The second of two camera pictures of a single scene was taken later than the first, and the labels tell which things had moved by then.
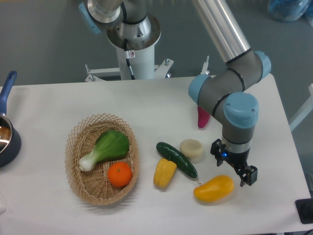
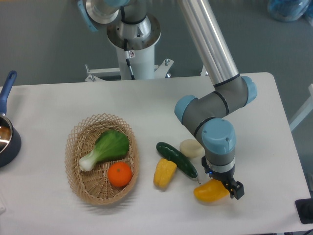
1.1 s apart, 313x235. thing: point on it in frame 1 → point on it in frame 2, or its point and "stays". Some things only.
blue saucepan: (10, 137) stays
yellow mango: (216, 188) stays
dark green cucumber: (184, 164) stays
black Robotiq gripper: (248, 175) → (236, 189)
